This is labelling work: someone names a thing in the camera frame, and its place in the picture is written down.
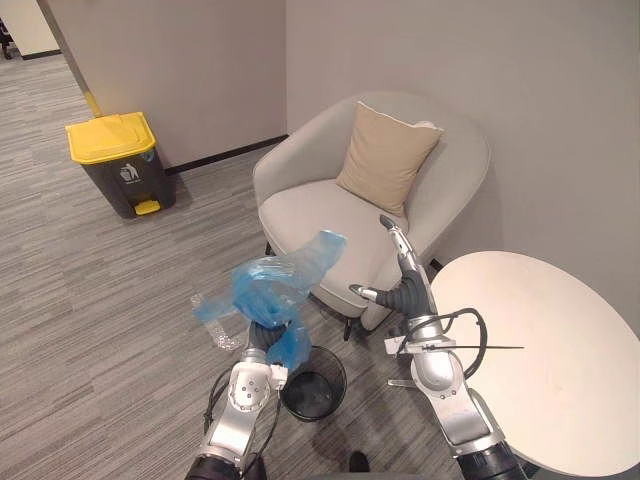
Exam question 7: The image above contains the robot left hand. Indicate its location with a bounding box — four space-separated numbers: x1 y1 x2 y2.
247 322 290 359

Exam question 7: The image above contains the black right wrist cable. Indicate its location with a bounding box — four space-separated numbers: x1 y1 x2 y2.
435 307 489 382

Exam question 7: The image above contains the light grey armchair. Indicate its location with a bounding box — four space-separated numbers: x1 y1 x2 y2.
252 90 492 342

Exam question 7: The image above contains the small black mesh bin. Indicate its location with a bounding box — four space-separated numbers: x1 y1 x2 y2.
279 345 348 422

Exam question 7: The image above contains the black baseboard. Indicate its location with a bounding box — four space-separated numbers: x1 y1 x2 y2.
164 133 290 176

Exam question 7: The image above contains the clear plastic bottle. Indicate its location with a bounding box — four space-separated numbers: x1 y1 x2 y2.
190 293 247 352

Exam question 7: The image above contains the black office chair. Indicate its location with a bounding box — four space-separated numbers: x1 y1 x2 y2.
0 17 17 62

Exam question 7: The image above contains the black zip tie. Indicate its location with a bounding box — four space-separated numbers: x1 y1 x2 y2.
397 342 525 357

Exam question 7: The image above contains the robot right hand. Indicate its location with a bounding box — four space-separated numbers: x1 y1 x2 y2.
348 214 440 322

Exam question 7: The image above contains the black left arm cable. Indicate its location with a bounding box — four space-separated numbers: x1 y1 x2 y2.
201 368 237 451

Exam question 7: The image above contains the beige cushion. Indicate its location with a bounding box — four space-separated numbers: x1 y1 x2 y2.
335 101 444 218

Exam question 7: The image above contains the grey trash can yellow lid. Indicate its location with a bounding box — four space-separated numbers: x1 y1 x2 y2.
65 112 177 220

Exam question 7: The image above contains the blue plastic rubbish bag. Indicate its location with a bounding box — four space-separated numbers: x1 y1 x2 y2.
192 228 348 370

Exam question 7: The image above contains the round white table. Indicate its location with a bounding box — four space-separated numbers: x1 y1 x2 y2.
429 250 640 480

